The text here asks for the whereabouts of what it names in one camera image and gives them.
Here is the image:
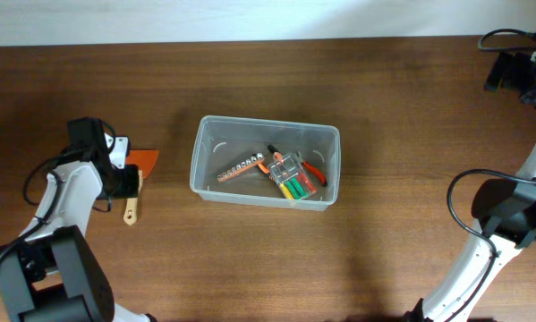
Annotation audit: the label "orange scraper wooden handle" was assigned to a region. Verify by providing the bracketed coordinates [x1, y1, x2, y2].
[123, 149, 158, 225]

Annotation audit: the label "red socket rail with sockets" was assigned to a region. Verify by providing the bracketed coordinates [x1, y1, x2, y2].
[217, 153, 264, 182]

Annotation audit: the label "black orange long-nose pliers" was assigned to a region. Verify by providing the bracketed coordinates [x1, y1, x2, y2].
[258, 145, 285, 185]

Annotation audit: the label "clear case coloured screwdrivers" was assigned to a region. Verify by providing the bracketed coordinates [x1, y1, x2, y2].
[268, 153, 317, 200]

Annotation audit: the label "red handled cutting pliers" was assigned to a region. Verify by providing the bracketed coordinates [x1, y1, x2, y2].
[294, 151, 328, 187]

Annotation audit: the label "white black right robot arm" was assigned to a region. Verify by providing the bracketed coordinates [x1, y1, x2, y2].
[403, 29, 536, 321]

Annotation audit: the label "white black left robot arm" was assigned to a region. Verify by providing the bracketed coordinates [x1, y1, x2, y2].
[0, 117, 153, 322]

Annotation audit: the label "clear plastic container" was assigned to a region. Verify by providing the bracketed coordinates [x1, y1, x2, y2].
[190, 115, 341, 211]

